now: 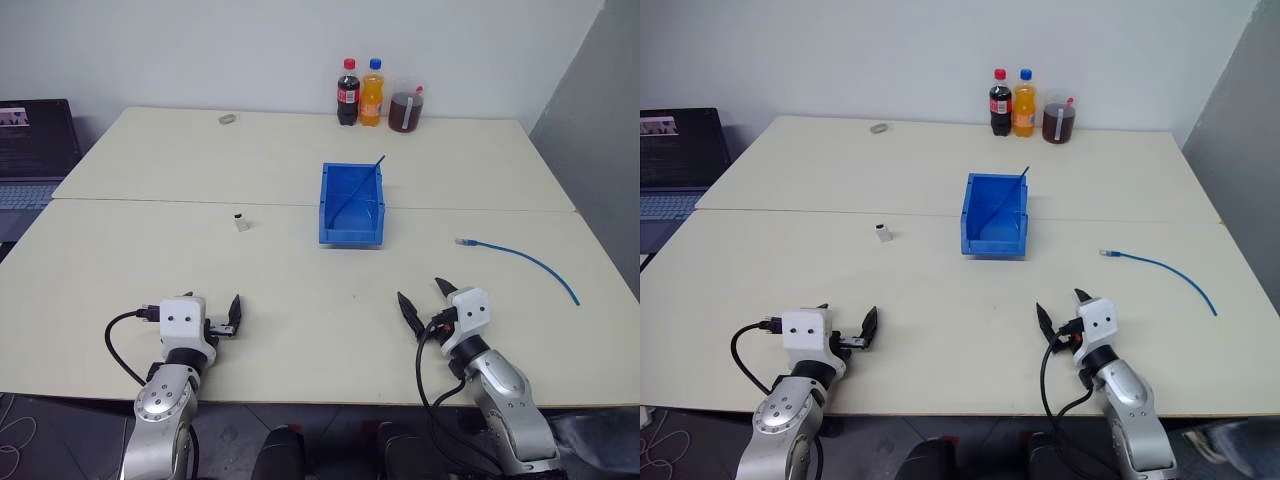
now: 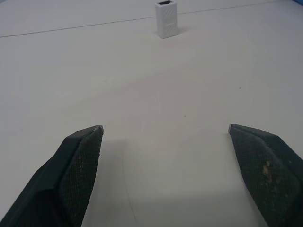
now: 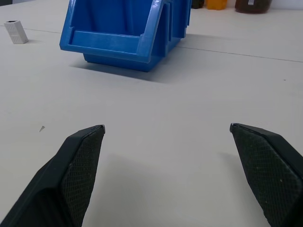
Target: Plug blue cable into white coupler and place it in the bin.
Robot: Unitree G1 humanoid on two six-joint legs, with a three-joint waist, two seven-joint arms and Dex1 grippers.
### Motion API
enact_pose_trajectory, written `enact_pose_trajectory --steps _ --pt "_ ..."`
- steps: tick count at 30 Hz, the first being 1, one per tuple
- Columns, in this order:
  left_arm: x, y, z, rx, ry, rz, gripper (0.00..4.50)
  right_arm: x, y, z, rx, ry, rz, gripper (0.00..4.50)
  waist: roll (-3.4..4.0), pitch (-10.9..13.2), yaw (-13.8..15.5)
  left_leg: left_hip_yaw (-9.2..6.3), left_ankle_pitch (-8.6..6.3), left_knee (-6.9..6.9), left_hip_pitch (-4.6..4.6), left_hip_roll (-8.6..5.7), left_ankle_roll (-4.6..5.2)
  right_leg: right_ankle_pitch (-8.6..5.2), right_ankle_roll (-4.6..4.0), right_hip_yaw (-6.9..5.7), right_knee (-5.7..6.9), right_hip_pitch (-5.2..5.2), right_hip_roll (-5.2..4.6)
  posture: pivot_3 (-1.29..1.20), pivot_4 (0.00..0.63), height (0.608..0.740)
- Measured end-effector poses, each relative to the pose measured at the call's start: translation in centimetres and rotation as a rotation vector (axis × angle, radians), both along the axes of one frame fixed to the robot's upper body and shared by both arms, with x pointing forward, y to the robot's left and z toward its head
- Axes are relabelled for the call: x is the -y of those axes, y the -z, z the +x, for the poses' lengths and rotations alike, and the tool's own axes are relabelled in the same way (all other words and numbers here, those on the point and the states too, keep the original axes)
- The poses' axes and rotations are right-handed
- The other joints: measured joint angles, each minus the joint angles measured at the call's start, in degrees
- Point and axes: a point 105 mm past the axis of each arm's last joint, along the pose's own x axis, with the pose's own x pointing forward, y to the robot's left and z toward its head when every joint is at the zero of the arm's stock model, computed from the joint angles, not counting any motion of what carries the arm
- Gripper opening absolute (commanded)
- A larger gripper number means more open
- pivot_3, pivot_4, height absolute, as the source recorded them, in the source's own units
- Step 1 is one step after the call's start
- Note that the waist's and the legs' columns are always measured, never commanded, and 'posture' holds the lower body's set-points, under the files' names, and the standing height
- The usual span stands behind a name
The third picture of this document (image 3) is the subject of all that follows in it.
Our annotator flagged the dark brown glass jar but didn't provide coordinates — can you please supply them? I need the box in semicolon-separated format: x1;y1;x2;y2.
234;0;272;14

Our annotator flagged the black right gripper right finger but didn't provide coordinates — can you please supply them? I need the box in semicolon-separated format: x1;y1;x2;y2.
229;122;303;227

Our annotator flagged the orange plastic container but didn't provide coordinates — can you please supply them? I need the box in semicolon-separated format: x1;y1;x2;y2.
205;0;228;11

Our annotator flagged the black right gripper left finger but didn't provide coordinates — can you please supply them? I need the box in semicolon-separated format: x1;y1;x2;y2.
0;124;107;227

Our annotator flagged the small white block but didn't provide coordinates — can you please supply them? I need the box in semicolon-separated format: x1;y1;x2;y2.
3;20;29;45

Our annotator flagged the blue plastic storage bin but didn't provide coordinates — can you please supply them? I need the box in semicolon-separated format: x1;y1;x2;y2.
59;0;192;73

